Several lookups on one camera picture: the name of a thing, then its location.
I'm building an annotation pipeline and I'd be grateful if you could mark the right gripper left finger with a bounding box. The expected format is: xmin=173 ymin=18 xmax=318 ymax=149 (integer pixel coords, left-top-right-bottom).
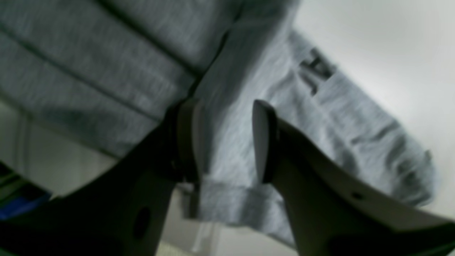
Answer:
xmin=1 ymin=98 xmax=204 ymax=256

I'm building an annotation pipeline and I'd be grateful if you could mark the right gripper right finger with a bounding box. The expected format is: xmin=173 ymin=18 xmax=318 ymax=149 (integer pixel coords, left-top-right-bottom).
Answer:
xmin=252 ymin=100 xmax=455 ymax=256

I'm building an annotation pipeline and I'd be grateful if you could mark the grey T-shirt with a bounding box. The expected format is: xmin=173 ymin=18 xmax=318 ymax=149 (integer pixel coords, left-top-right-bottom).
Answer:
xmin=1 ymin=0 xmax=437 ymax=247

